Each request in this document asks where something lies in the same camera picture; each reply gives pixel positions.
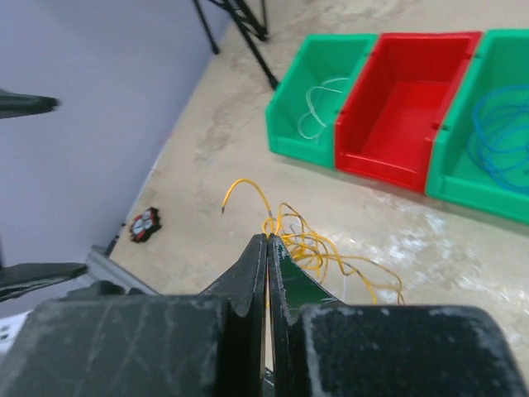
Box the right green plastic bin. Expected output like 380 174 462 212
427 29 528 223

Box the white wire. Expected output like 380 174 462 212
297 76 351 141

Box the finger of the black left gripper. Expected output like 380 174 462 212
1 262 88 302
0 89 60 119

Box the left green plastic bin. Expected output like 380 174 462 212
265 34 379 170

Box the red plastic bin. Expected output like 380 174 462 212
335 31 482 194

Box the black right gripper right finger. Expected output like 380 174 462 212
268 236 528 396

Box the green plastic bin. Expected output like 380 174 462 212
427 29 528 223
265 34 379 170

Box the small black orange card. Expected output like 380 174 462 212
129 207 162 243

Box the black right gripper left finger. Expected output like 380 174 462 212
1 234 267 396

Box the yellow wire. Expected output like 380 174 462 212
221 178 406 307

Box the black music stand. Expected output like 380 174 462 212
209 0 279 90

